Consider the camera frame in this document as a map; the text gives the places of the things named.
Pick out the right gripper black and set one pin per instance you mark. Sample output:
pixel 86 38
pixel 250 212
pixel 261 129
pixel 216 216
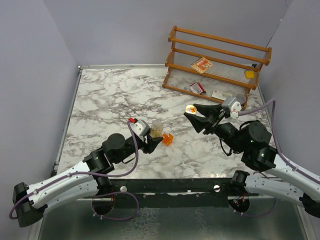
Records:
pixel 209 111

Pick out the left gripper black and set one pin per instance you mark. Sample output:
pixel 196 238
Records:
pixel 152 142

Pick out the clear pill bottle gold lid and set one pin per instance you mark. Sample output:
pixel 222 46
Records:
pixel 156 129

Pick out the orange pill organizer box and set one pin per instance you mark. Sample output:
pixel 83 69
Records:
pixel 167 138

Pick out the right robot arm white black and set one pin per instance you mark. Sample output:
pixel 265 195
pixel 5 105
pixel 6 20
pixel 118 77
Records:
pixel 296 185

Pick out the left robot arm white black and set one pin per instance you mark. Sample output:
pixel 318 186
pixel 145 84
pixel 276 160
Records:
pixel 85 179

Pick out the white red medicine box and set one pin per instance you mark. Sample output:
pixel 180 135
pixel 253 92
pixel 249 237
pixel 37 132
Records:
pixel 221 95

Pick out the red white torn packet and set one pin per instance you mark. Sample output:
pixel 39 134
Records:
pixel 197 88

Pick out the clear round jar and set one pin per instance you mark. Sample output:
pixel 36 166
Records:
pixel 241 98

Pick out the wooden three-tier shelf rack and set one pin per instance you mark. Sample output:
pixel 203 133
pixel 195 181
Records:
pixel 230 59

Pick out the orange spiral notebook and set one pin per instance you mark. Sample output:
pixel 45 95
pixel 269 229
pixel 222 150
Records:
pixel 201 65

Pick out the yellow small container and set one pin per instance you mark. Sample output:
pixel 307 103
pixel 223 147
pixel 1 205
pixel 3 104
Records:
pixel 248 74

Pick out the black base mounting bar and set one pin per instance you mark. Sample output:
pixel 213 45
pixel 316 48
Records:
pixel 171 192

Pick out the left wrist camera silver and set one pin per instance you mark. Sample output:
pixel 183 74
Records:
pixel 139 127

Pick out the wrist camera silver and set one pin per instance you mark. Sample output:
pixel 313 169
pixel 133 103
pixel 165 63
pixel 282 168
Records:
pixel 139 127
pixel 231 107

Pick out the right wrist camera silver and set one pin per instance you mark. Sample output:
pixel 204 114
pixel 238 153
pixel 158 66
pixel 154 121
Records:
pixel 231 107

